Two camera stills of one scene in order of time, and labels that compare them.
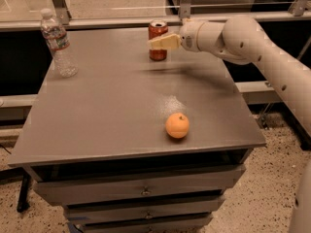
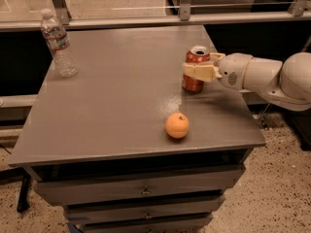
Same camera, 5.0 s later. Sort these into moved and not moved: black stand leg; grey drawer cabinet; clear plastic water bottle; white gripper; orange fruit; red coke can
Moved: white gripper; red coke can
Not moved: grey drawer cabinet; orange fruit; clear plastic water bottle; black stand leg
